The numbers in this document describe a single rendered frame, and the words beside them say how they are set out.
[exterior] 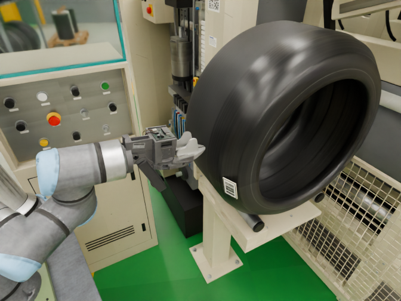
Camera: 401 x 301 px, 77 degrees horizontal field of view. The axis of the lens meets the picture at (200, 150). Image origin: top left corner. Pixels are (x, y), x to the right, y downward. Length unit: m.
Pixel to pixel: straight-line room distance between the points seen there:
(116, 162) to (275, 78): 0.38
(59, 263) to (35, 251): 0.67
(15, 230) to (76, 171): 0.16
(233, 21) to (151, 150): 0.51
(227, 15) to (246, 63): 0.28
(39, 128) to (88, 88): 0.26
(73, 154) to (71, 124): 0.70
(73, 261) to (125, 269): 0.67
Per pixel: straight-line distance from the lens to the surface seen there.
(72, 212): 0.64
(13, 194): 1.04
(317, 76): 0.63
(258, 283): 1.81
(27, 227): 0.63
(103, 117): 1.26
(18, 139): 1.29
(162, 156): 0.60
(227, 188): 0.67
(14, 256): 0.61
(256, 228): 0.88
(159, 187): 0.66
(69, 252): 1.30
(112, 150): 0.56
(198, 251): 1.87
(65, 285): 1.22
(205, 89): 0.69
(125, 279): 1.85
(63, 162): 0.55
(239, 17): 0.92
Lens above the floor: 1.60
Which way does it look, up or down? 36 degrees down
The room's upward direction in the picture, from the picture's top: straight up
